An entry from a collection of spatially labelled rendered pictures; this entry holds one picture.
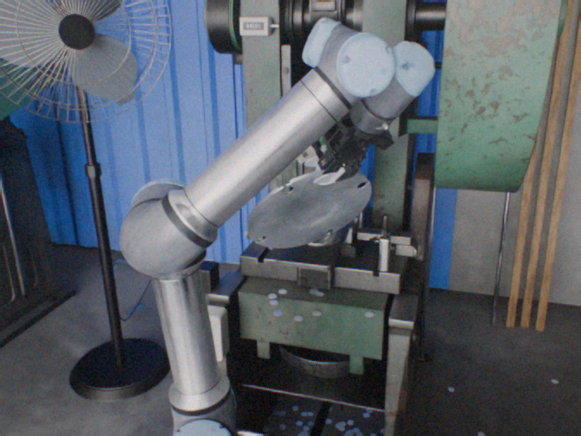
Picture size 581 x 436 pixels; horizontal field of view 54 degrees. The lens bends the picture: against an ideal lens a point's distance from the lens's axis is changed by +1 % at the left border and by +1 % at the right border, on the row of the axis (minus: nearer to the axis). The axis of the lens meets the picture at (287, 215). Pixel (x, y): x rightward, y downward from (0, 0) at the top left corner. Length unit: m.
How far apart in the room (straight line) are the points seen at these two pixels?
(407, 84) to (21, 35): 1.29
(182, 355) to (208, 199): 0.36
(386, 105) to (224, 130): 2.03
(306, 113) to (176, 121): 2.26
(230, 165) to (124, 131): 2.42
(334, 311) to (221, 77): 1.66
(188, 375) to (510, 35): 0.81
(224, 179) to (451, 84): 0.51
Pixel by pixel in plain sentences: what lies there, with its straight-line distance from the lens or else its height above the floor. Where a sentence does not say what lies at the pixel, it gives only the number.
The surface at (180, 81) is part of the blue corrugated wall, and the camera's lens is 2.95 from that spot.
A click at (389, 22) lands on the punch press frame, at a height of 1.32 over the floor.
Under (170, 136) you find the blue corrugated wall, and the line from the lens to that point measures 3.00.
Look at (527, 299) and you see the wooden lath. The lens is 2.71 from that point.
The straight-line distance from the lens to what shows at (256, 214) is 1.17.
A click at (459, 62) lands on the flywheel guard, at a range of 1.08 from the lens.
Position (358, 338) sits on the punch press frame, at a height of 0.55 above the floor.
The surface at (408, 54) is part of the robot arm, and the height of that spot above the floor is 1.29.
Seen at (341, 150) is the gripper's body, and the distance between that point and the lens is 1.01.
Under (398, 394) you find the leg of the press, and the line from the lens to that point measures 1.50.
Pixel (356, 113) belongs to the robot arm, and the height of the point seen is 1.20.
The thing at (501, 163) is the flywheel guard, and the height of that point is 1.06.
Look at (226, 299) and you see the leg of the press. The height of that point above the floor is 0.63.
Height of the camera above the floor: 1.37
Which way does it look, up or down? 21 degrees down
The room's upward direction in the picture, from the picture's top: 1 degrees counter-clockwise
